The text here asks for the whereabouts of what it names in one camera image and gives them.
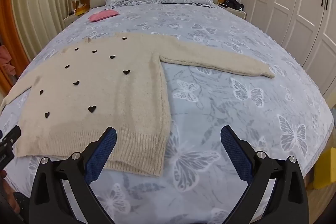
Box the black bag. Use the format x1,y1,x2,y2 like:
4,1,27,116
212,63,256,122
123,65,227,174
222,0,244,10

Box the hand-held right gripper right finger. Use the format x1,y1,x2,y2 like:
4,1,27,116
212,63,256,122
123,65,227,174
220,125,309,224

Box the beige pleated curtain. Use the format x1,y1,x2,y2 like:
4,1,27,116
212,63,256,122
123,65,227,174
10,0,70,63

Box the person's dark dotted pants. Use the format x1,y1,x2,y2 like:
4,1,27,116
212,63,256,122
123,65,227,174
10,191,30,215

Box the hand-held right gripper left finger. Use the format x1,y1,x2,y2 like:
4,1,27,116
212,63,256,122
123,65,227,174
28,126,117,224

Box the orange curtain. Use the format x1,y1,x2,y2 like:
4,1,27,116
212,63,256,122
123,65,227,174
0,0,29,98

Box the pink pouch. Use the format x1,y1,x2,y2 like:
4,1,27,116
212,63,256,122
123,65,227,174
88,10,120,22

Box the white nightstand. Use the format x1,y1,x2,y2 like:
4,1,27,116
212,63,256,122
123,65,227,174
219,2,247,20
63,9,87,29

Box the yellow box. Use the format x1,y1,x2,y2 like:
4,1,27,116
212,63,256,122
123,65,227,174
314,147,336,190

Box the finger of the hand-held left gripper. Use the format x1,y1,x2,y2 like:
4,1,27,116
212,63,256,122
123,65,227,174
0,126,22,147

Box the bed with butterfly duvet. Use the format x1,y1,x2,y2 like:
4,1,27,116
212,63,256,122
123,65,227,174
0,2,335,224

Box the pink cloth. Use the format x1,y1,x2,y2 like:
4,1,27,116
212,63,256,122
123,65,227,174
0,44,16,77

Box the beige sweater with black hearts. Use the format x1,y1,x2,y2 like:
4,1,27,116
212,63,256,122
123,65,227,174
0,32,276,178

